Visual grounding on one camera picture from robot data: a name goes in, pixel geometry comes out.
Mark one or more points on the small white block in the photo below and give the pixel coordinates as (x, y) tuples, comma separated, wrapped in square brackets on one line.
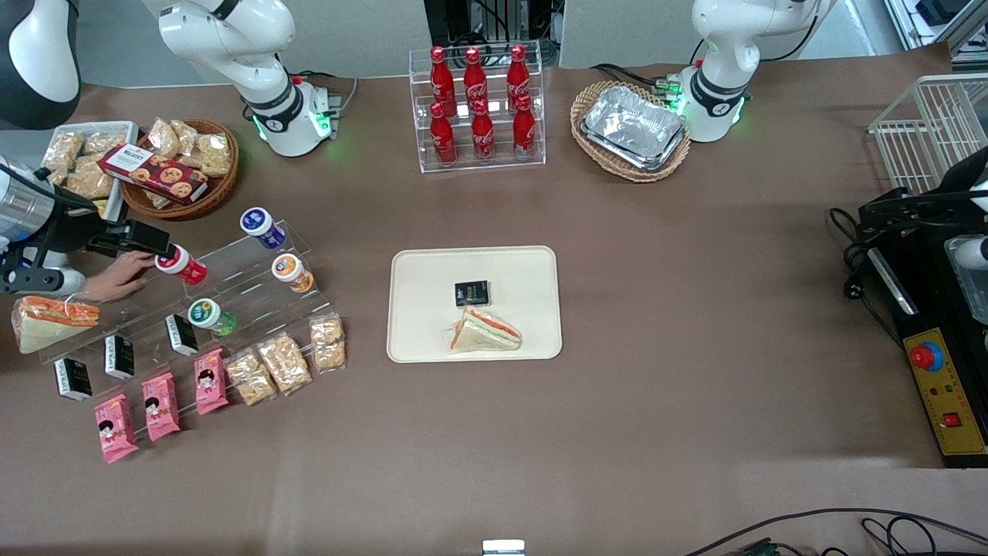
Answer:
[(503, 548)]

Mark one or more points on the clear acrylic bottle rack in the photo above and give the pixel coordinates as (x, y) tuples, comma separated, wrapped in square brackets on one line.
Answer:
[(500, 158)]

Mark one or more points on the light wicker basket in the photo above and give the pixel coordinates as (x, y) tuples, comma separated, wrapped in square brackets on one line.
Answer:
[(590, 96)]

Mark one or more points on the clear-wrapped beige snack pack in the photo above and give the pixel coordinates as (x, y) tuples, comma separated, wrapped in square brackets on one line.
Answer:
[(89, 184), (104, 143), (62, 152), (187, 133), (164, 137), (214, 156)]

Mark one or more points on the clear plastic container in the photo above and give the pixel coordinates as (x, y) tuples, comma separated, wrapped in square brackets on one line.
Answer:
[(971, 270)]

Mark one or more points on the wrapped triangular sandwich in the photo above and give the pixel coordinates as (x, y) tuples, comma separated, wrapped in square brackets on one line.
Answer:
[(482, 333), (46, 328)]

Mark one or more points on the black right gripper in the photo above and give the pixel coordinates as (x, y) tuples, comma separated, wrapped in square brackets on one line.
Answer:
[(76, 224)]

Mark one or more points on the brown wicker basket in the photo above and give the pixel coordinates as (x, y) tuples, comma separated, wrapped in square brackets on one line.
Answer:
[(220, 189)]

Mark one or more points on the purple gum bottle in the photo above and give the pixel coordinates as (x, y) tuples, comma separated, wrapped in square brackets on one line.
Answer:
[(261, 226)]

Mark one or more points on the green gum bottle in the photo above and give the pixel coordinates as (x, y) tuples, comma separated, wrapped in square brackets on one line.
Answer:
[(212, 316)]

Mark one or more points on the orange-lid yogurt cup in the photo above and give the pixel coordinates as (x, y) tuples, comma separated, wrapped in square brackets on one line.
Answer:
[(291, 272)]

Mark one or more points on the flat black snack pack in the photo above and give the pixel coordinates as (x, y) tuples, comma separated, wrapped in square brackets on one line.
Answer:
[(472, 293)]

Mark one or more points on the black yellow control box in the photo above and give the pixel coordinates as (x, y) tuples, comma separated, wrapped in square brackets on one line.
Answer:
[(945, 394)]

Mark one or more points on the red cola bottle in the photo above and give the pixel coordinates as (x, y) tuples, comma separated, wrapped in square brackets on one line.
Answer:
[(443, 139), (517, 73), (524, 131), (441, 77), (475, 77), (482, 135)]

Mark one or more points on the red cookie box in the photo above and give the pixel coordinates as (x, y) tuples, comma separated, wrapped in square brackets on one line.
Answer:
[(154, 174)]

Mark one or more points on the red gum bottle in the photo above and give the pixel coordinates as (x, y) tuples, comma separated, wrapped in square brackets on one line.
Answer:
[(184, 266)]

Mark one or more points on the aluminium frame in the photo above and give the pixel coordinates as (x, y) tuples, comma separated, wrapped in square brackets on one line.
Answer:
[(965, 35)]

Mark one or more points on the black equipment rack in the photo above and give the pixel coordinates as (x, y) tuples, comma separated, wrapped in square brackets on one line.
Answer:
[(448, 19)]

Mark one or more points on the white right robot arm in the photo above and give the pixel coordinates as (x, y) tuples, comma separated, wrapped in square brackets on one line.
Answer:
[(262, 69)]

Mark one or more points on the bare person hand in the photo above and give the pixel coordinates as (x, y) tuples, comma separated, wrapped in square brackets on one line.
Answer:
[(116, 279)]

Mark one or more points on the pink snack pack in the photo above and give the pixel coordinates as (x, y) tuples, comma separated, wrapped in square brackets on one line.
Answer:
[(160, 407), (116, 428), (210, 381)]

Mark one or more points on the aluminium foil tray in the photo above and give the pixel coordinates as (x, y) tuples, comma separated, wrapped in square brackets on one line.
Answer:
[(633, 123)]

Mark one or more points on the clear acrylic stepped stand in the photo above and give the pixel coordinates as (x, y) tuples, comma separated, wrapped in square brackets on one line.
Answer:
[(247, 289)]

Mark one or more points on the beige plastic tray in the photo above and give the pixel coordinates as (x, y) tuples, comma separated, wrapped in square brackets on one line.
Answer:
[(421, 309)]

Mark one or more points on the black white-striped small box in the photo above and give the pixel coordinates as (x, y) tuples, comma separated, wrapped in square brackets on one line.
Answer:
[(73, 378), (120, 357), (182, 335)]

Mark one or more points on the wrapped rice crisp bar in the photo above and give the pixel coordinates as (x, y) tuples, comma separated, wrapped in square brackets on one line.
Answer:
[(251, 377), (284, 363), (328, 342)]

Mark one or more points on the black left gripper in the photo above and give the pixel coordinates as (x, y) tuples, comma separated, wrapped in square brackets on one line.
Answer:
[(943, 201)]

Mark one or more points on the white plastic container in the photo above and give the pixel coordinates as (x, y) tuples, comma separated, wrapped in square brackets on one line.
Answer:
[(123, 131)]

